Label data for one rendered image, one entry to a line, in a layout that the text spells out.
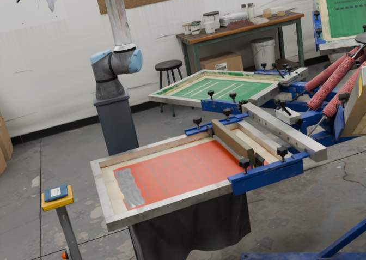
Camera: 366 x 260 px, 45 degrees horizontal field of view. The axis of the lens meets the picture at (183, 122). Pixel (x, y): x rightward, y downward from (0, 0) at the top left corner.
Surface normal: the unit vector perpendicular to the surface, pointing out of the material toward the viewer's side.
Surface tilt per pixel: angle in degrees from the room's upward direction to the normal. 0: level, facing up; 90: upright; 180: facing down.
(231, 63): 88
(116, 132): 90
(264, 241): 0
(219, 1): 90
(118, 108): 90
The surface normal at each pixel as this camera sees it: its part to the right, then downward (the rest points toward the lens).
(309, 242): -0.18, -0.92
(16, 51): 0.29, 0.29
